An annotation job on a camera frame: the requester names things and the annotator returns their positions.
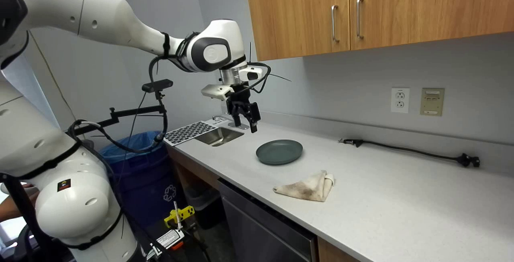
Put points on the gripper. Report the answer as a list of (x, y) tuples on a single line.
[(237, 100)]

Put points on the person's forearm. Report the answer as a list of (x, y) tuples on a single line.
[(9, 212)]

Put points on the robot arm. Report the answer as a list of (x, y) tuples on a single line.
[(60, 9)]

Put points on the folded beige stained cloth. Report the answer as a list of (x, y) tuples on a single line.
[(309, 187)]

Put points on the steel sink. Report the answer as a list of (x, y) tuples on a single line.
[(220, 136)]

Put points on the grey-green plate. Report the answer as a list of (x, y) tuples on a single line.
[(279, 152)]

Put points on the black and white checkerboard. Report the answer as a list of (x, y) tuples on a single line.
[(188, 131)]

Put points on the small black waste bin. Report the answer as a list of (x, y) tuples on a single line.
[(204, 206)]

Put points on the steel dishwasher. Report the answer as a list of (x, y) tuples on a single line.
[(261, 226)]

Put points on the yellow clamp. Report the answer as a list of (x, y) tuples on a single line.
[(179, 214)]

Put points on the narrow wooden cabinet door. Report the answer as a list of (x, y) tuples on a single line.
[(297, 13)]

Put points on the blue recycling bin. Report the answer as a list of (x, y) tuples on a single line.
[(140, 177)]

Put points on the white labelled box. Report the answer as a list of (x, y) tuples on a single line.
[(170, 238)]

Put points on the wooden base cabinet door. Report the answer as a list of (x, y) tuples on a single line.
[(331, 253)]

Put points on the wide wooden cabinet door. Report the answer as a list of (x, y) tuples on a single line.
[(433, 5)]

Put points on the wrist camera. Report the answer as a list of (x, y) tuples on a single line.
[(217, 91)]

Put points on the camera on mount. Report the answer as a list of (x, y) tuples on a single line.
[(157, 85)]

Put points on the white wall socket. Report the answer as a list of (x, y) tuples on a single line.
[(400, 100)]

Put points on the beige switch plate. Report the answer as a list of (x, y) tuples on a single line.
[(432, 102)]

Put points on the wooden wall cabinet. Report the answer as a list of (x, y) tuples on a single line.
[(401, 5)]

